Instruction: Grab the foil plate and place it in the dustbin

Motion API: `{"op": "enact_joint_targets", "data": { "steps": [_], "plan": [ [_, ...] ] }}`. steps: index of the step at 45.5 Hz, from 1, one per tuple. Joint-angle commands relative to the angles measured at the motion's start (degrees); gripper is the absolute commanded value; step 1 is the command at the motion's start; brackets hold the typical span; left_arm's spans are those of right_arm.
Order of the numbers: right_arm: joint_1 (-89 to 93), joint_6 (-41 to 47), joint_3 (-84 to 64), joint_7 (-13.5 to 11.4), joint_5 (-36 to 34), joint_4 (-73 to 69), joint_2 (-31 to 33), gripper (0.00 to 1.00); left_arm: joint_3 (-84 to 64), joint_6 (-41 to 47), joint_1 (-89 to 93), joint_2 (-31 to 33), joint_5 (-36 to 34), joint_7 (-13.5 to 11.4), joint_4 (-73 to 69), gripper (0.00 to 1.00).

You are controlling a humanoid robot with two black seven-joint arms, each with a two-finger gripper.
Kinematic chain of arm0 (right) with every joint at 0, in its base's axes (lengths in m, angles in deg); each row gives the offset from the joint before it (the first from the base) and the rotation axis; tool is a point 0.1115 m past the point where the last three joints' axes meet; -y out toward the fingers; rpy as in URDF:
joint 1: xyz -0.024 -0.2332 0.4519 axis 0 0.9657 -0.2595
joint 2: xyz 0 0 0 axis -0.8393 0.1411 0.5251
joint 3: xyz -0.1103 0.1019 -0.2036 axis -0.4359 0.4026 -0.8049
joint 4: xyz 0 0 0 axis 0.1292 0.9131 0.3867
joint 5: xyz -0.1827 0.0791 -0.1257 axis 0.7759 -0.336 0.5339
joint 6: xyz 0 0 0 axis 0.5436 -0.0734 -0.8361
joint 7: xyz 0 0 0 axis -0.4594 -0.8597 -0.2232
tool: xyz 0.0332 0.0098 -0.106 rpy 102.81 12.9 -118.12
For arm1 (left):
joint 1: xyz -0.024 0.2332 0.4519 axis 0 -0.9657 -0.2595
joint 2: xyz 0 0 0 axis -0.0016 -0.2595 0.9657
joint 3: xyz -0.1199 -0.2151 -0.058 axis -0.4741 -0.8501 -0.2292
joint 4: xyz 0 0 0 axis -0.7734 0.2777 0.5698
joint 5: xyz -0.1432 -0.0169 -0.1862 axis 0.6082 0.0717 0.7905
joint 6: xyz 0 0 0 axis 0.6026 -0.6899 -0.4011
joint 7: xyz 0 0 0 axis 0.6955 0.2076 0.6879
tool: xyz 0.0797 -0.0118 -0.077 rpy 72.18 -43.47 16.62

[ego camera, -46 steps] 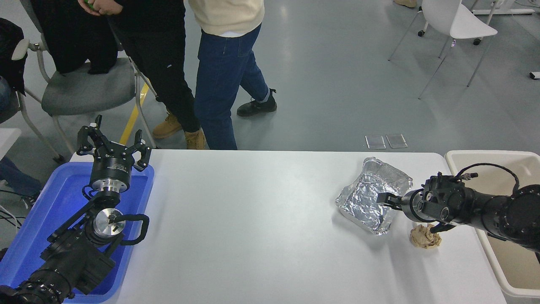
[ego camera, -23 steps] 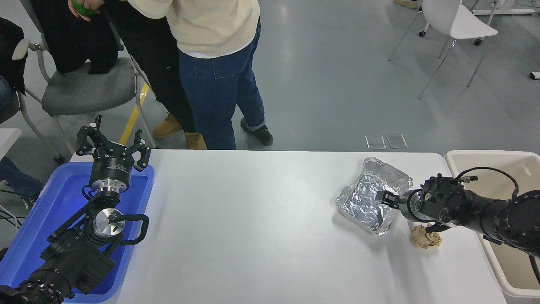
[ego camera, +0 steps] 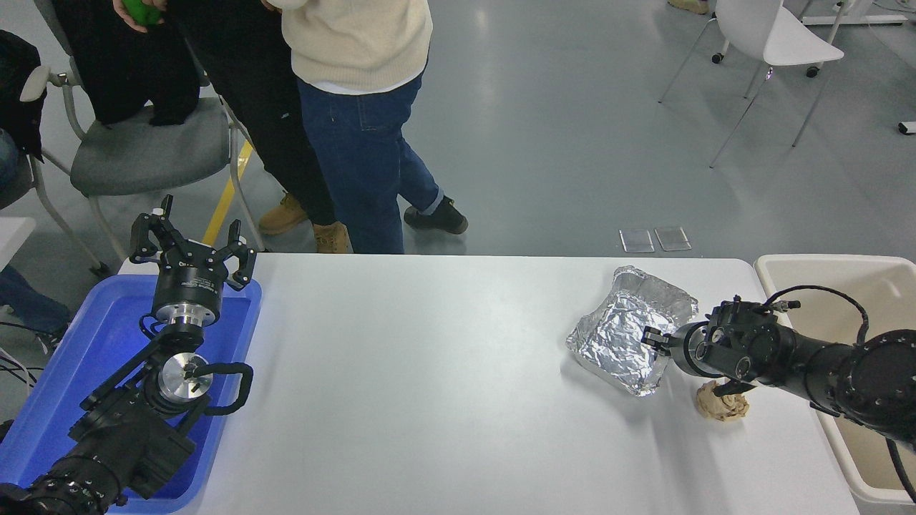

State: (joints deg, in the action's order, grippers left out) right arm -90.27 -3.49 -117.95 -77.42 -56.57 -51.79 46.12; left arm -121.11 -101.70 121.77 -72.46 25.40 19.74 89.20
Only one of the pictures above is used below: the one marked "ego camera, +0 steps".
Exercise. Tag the silver foil tray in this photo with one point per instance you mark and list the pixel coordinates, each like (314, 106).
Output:
(622, 336)

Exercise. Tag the person's hand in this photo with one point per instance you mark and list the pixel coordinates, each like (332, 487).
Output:
(120, 11)

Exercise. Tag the crumpled tan paper ball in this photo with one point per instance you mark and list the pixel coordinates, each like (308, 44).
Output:
(719, 409)

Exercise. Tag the white floor fixture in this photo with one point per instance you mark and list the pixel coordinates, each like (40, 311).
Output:
(907, 127)

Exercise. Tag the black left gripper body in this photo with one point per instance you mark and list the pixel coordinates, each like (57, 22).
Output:
(187, 282)

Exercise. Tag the white plastic chair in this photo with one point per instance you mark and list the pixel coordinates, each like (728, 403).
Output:
(773, 32)

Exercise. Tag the white side table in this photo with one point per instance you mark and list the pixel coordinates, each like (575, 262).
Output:
(14, 236)

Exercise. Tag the large pale bin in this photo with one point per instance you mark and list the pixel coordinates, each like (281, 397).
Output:
(823, 275)

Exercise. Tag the green round object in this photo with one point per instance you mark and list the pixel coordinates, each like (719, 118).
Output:
(143, 11)

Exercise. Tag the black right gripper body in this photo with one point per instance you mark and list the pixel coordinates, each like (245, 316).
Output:
(681, 350)

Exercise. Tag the blue plastic tray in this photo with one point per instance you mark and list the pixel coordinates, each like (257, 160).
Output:
(64, 372)

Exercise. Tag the clear floor plate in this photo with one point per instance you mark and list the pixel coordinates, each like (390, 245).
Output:
(637, 241)
(673, 239)

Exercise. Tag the person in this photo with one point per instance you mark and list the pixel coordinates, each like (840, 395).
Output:
(358, 107)
(18, 93)
(243, 86)

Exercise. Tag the grey padded chair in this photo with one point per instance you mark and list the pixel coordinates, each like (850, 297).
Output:
(143, 154)

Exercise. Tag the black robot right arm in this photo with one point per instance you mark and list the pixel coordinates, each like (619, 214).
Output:
(859, 379)

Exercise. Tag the black coat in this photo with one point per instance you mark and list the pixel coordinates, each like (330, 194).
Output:
(122, 79)

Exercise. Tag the tan shoe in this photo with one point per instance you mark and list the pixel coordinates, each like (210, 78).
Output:
(690, 6)

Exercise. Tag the white desk frame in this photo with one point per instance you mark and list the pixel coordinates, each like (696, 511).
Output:
(851, 20)

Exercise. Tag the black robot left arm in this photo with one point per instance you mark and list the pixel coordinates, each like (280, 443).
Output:
(122, 436)

